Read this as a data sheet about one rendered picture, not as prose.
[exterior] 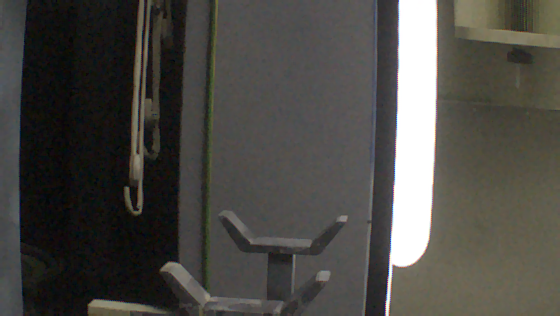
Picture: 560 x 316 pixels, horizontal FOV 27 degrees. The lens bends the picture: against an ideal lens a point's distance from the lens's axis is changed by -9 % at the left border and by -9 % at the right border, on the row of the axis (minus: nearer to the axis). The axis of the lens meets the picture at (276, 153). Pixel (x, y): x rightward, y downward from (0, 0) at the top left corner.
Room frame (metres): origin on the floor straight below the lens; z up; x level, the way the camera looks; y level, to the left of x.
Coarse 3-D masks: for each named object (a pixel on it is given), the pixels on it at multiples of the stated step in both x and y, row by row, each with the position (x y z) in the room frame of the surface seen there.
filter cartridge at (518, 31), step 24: (456, 0) 2.75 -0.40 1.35; (480, 0) 2.66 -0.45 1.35; (504, 0) 2.63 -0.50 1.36; (528, 0) 2.63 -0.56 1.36; (552, 0) 2.62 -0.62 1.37; (456, 24) 2.76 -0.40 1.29; (480, 24) 2.66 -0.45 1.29; (504, 24) 2.63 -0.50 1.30; (528, 24) 2.62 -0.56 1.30; (552, 24) 2.62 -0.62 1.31; (528, 48) 2.74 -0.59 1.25
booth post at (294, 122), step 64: (192, 0) 1.15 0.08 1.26; (256, 0) 1.14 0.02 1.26; (320, 0) 1.14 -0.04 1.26; (192, 64) 1.15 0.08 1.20; (256, 64) 1.14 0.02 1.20; (320, 64) 1.14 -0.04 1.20; (192, 128) 1.15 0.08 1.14; (256, 128) 1.14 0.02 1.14; (320, 128) 1.14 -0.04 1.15; (192, 192) 1.15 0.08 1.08; (256, 192) 1.14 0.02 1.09; (320, 192) 1.14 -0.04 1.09; (192, 256) 1.15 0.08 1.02; (256, 256) 1.14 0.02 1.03; (320, 256) 1.14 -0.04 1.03
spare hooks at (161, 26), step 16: (144, 0) 1.19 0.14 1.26; (160, 0) 1.23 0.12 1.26; (160, 16) 1.23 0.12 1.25; (160, 32) 1.23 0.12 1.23; (144, 48) 1.20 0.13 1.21; (160, 48) 1.24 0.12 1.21; (144, 64) 1.20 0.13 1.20; (160, 64) 1.24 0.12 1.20; (144, 80) 1.20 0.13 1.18; (144, 96) 1.20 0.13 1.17; (144, 112) 1.20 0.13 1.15; (128, 192) 1.16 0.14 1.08; (128, 208) 1.17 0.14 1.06
